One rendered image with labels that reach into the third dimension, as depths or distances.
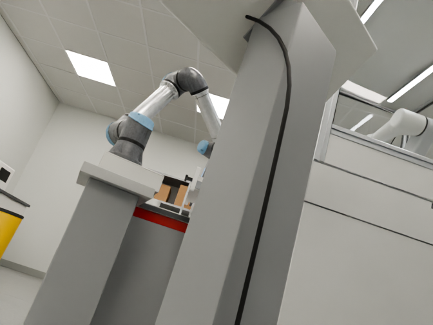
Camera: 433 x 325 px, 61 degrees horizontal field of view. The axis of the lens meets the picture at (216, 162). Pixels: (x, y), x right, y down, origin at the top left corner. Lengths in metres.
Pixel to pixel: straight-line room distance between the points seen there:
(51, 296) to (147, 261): 0.47
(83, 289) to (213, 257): 0.88
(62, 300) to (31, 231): 5.07
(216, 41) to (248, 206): 0.40
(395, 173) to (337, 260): 0.37
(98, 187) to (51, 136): 5.44
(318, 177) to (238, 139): 0.59
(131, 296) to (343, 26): 1.32
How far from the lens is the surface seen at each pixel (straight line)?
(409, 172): 1.38
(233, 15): 0.84
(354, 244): 1.21
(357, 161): 1.29
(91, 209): 1.41
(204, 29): 0.82
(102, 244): 1.41
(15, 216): 3.99
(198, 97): 1.81
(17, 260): 6.45
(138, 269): 1.71
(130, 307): 1.72
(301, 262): 1.13
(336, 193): 1.21
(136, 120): 1.55
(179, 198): 5.61
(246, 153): 0.62
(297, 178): 0.70
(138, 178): 1.45
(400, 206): 1.32
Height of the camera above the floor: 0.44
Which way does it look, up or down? 20 degrees up
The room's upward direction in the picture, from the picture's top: 18 degrees clockwise
